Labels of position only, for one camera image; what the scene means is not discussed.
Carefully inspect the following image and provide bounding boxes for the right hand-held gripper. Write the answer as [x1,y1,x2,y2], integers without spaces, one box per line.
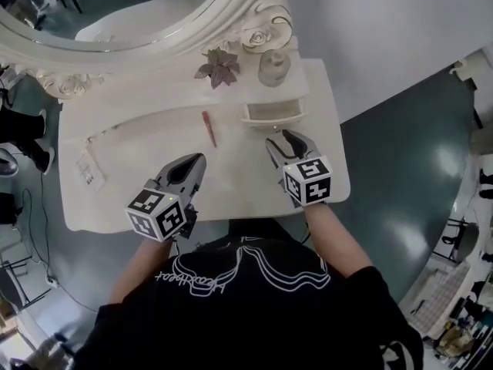
[264,128,334,208]

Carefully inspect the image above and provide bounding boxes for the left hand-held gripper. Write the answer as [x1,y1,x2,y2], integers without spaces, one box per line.
[123,152,208,243]

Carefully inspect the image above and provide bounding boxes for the small white drawer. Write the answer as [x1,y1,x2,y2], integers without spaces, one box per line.
[240,97,310,131]

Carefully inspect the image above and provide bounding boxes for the white dressing table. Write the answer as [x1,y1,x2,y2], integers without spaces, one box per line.
[57,58,351,234]

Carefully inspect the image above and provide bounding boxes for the person's left forearm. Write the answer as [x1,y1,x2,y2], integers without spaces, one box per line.
[109,237,175,304]

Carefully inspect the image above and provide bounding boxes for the person's right forearm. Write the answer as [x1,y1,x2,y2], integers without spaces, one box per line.
[303,202,374,281]

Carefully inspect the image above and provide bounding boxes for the red pen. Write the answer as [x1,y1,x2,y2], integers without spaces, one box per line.
[201,109,218,149]

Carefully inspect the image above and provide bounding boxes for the clear glass jar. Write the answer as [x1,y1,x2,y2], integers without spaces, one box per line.
[257,49,292,89]

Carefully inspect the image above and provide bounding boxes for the black trousers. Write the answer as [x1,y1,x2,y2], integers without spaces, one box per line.
[227,217,307,246]

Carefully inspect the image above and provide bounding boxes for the white paper card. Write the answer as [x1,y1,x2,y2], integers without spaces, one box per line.
[73,144,107,194]

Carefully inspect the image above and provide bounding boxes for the purple artificial plant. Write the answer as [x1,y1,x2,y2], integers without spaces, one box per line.
[193,46,242,90]

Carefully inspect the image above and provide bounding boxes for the oval white framed mirror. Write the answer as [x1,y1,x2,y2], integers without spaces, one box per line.
[0,0,304,100]

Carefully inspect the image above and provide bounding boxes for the black printed t-shirt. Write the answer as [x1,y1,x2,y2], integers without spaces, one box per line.
[75,235,424,370]

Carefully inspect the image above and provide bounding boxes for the grey floor fan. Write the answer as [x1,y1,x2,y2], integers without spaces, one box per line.
[0,148,19,179]

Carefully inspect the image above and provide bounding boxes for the white curved table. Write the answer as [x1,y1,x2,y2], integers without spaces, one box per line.
[398,160,493,362]

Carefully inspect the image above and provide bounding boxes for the black office chair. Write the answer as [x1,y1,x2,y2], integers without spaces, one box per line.
[438,217,481,264]

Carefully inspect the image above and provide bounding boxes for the white cabinet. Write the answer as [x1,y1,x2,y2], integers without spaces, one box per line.
[448,50,493,89]

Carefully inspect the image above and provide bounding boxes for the black floor cable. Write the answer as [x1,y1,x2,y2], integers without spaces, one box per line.
[21,188,98,312]

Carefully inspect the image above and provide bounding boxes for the black metal frame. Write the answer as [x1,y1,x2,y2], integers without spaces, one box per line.
[0,256,52,312]

